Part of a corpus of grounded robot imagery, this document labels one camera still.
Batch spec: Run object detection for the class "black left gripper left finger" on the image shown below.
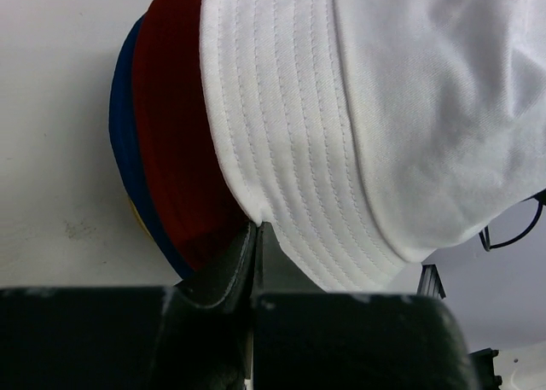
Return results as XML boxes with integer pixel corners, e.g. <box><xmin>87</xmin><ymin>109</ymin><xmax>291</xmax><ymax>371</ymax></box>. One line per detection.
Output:
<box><xmin>1</xmin><ymin>224</ymin><xmax>256</xmax><ymax>389</ymax></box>

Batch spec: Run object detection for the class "white hat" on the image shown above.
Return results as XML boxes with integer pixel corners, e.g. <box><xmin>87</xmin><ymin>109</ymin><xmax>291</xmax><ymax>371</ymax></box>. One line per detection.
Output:
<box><xmin>200</xmin><ymin>0</ymin><xmax>545</xmax><ymax>291</ymax></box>

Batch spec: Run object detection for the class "gold wire hat stand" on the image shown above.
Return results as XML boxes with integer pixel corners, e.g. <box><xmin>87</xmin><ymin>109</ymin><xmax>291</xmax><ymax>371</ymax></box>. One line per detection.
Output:
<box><xmin>129</xmin><ymin>198</ymin><xmax>153</xmax><ymax>239</ymax></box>

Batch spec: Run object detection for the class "black wire hat stand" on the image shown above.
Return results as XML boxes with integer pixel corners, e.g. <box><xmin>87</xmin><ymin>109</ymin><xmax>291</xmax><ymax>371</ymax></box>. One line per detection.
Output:
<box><xmin>479</xmin><ymin>189</ymin><xmax>545</xmax><ymax>252</ymax></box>

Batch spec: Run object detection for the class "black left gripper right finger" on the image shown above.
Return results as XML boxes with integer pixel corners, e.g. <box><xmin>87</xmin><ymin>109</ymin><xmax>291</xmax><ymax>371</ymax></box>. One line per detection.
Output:
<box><xmin>253</xmin><ymin>224</ymin><xmax>480</xmax><ymax>389</ymax></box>

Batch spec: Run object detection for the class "dark red hat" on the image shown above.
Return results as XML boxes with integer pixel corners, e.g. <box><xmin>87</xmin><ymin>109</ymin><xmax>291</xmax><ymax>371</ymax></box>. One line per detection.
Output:
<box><xmin>132</xmin><ymin>0</ymin><xmax>247</xmax><ymax>271</ymax></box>

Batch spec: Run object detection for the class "blue bucket hat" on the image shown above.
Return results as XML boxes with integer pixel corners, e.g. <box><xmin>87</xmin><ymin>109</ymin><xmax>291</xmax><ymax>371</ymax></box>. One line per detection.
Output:
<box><xmin>108</xmin><ymin>17</ymin><xmax>194</xmax><ymax>279</ymax></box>

